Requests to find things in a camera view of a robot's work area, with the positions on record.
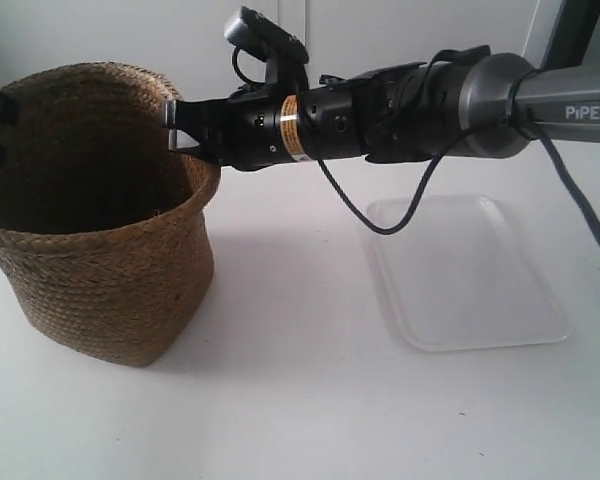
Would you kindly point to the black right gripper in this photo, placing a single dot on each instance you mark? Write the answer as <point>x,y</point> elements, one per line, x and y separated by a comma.
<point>281,121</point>

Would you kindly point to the brown woven basket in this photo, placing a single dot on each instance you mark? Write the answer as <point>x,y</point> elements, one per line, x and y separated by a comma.
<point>103,236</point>

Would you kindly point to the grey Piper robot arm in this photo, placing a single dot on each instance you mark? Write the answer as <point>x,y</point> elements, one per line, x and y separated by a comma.
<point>470,103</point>

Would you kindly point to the white plastic tray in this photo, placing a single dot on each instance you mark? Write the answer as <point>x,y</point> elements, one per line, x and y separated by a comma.
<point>460,277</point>

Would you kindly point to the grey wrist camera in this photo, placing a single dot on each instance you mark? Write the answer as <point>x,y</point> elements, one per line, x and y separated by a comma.
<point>251,31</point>

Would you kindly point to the dark metal post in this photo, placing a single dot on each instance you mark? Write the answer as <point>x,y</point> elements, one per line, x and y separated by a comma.
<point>563,34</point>

